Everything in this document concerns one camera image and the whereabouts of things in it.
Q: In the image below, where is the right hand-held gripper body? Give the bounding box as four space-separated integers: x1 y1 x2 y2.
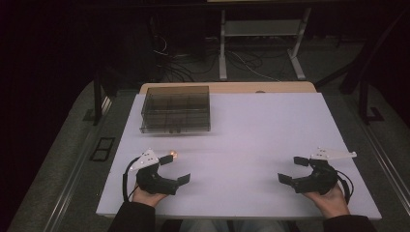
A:
291 147 358 195

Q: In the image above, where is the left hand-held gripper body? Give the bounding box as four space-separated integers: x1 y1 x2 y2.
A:
130 148 180 196

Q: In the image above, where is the white metal stand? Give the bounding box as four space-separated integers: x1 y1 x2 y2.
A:
218 7 312 81

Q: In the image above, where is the person's left hand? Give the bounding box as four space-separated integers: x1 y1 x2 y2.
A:
132 184 169 208

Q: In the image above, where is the person's right hand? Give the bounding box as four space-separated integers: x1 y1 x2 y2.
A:
303 183 351 220

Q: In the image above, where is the transparent plastic drawer box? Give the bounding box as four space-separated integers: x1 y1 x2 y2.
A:
139 85 212 134

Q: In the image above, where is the tangle of floor cables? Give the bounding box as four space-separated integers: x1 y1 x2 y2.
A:
152 33 291 83

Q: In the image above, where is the aluminium floor rail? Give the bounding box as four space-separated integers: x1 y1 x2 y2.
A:
43 96 114 232
346 96 410 211

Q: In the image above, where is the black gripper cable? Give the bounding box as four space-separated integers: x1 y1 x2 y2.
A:
122 157 140 203
336 170 355 205

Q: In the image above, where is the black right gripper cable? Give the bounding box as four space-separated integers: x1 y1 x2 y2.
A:
336 170 355 205

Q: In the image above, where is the black rectangular floor frame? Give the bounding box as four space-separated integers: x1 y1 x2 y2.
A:
89 136 116 162

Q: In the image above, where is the black metal stand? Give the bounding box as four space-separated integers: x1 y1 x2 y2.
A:
358 79 385 126
82 70 113 127

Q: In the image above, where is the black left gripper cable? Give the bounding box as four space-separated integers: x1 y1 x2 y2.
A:
122 157 140 203

